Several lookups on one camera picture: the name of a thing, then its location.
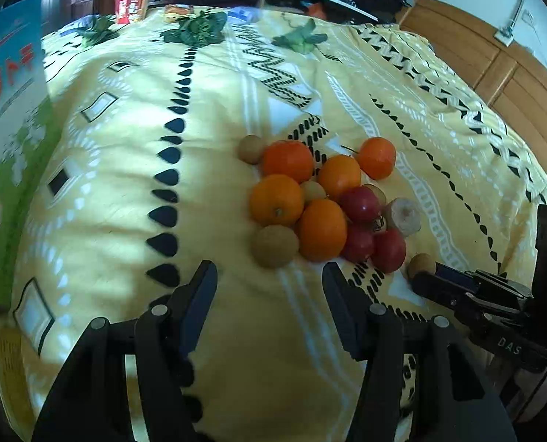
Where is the brown kiwi top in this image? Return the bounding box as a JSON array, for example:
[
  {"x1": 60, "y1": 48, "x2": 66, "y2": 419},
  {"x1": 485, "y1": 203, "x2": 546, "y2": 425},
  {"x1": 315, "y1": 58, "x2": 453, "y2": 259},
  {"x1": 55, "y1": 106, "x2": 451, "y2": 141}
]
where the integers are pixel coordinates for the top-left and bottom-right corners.
[{"x1": 237, "y1": 135, "x2": 267, "y2": 165}]

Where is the blue plastic packet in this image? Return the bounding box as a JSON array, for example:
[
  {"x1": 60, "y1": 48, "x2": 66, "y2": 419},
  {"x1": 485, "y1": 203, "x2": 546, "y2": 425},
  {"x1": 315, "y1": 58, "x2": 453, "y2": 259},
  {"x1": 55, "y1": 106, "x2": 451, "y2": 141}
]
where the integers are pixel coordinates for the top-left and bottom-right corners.
[{"x1": 230, "y1": 7, "x2": 260, "y2": 24}]

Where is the brown kiwi bottom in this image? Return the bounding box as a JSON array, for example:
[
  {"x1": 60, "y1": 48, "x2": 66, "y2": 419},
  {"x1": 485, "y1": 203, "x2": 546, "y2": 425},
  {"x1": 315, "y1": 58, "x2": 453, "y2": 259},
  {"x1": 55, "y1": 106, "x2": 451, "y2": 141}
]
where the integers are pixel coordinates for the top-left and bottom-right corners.
[{"x1": 254, "y1": 225, "x2": 300, "y2": 269}]

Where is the blue and green carton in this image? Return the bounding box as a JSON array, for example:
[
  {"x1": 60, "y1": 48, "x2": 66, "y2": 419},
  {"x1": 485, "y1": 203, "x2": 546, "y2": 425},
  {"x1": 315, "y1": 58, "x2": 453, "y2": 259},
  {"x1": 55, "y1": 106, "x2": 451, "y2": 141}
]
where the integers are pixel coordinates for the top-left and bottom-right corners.
[{"x1": 0, "y1": 0, "x2": 63, "y2": 309}]

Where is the orange snack packet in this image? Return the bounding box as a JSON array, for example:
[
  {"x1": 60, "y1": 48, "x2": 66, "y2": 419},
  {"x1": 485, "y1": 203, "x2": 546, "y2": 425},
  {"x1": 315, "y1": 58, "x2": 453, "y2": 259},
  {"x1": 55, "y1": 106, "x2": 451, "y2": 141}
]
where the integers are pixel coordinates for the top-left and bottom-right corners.
[{"x1": 164, "y1": 4, "x2": 194, "y2": 21}]

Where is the red apple lower right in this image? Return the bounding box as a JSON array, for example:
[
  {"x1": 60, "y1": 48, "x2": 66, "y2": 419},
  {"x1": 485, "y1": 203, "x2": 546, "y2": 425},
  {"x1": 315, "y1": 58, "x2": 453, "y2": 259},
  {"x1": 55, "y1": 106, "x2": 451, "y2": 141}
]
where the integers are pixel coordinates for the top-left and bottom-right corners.
[{"x1": 371, "y1": 229, "x2": 407, "y2": 273}]

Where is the wooden headboard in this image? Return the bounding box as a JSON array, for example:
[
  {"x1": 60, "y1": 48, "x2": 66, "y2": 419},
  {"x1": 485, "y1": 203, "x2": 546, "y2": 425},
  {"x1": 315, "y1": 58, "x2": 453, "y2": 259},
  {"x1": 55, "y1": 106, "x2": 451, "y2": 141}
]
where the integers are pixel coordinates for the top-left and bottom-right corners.
[{"x1": 395, "y1": 0, "x2": 547, "y2": 208}]

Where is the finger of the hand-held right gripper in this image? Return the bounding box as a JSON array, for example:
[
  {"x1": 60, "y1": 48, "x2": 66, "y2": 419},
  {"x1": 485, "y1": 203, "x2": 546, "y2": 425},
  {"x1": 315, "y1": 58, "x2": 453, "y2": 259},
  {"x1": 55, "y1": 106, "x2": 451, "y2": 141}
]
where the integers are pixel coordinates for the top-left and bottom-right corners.
[
  {"x1": 434, "y1": 262, "x2": 482, "y2": 294},
  {"x1": 413, "y1": 271, "x2": 476, "y2": 319}
]

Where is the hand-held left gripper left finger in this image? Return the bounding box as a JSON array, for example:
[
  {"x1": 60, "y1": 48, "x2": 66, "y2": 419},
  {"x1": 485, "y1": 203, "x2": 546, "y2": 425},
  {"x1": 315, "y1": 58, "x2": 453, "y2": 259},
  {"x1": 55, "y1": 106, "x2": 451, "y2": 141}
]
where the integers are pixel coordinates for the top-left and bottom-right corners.
[{"x1": 32, "y1": 260, "x2": 219, "y2": 442}]

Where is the red apple upper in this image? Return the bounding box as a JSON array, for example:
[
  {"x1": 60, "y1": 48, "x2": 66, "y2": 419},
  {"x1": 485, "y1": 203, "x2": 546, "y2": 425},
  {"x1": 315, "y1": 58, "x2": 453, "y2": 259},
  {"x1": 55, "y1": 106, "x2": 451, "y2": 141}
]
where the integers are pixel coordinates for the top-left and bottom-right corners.
[{"x1": 338, "y1": 185, "x2": 383, "y2": 223}]

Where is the red apple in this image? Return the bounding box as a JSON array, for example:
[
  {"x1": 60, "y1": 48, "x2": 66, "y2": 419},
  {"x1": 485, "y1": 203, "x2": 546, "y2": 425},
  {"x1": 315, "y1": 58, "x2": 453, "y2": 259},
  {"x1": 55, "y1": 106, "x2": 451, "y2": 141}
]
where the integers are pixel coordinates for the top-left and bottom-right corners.
[
  {"x1": 338, "y1": 185, "x2": 383, "y2": 223},
  {"x1": 342, "y1": 223, "x2": 375, "y2": 263},
  {"x1": 371, "y1": 229, "x2": 407, "y2": 273}
]

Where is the yellow patterned blanket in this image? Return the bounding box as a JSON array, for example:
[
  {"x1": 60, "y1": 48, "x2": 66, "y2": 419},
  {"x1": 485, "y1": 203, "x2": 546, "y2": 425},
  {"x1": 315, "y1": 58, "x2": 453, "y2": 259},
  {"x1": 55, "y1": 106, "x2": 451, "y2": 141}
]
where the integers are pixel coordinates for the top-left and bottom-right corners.
[{"x1": 0, "y1": 4, "x2": 547, "y2": 442}]

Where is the red snack package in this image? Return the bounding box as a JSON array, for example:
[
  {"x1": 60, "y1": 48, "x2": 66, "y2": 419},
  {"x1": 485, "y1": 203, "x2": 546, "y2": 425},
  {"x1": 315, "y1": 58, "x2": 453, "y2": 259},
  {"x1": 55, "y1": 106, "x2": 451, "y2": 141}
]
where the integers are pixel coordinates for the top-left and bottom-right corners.
[{"x1": 114, "y1": 0, "x2": 152, "y2": 25}]

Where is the red apple lower left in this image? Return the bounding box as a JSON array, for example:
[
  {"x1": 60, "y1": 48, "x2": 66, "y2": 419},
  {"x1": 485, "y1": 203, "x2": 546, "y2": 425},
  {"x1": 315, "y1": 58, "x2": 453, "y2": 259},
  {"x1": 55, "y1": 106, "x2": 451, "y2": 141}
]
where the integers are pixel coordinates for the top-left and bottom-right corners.
[{"x1": 342, "y1": 223, "x2": 375, "y2": 263}]

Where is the green leafy vegetable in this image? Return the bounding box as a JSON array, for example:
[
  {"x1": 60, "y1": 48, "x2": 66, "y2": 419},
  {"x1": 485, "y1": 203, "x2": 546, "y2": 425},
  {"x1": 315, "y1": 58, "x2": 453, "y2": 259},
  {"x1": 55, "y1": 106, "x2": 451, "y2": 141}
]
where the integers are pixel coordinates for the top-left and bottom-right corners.
[
  {"x1": 160, "y1": 10, "x2": 228, "y2": 48},
  {"x1": 272, "y1": 18, "x2": 329, "y2": 55},
  {"x1": 75, "y1": 14, "x2": 120, "y2": 47}
]

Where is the orange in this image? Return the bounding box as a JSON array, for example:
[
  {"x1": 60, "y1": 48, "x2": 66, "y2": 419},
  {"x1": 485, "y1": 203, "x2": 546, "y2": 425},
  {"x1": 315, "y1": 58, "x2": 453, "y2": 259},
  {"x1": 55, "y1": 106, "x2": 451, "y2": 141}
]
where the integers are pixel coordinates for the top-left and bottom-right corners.
[
  {"x1": 261, "y1": 140, "x2": 315, "y2": 184},
  {"x1": 249, "y1": 174, "x2": 306, "y2": 226},
  {"x1": 299, "y1": 199, "x2": 349, "y2": 262},
  {"x1": 356, "y1": 137, "x2": 398, "y2": 180},
  {"x1": 317, "y1": 154, "x2": 363, "y2": 201}
]

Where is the brown kiwi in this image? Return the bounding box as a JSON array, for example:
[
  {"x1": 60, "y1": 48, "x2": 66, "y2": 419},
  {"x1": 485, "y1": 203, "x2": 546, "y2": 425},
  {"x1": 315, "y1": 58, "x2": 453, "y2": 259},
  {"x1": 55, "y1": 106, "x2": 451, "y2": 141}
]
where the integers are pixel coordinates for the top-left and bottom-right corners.
[
  {"x1": 237, "y1": 135, "x2": 267, "y2": 165},
  {"x1": 254, "y1": 225, "x2": 300, "y2": 269}
]

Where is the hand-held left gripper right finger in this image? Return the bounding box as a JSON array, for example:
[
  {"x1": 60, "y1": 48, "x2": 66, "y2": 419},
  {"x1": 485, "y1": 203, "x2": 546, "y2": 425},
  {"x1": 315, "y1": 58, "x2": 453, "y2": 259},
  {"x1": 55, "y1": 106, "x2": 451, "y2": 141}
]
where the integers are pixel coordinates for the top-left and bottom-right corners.
[{"x1": 322, "y1": 261, "x2": 516, "y2": 442}]

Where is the grey cable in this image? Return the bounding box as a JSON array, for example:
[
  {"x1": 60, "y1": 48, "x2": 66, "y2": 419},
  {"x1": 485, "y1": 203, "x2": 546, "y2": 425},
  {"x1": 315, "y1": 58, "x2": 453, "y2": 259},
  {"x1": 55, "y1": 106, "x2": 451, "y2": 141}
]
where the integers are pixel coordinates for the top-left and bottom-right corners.
[{"x1": 508, "y1": 0, "x2": 532, "y2": 33}]

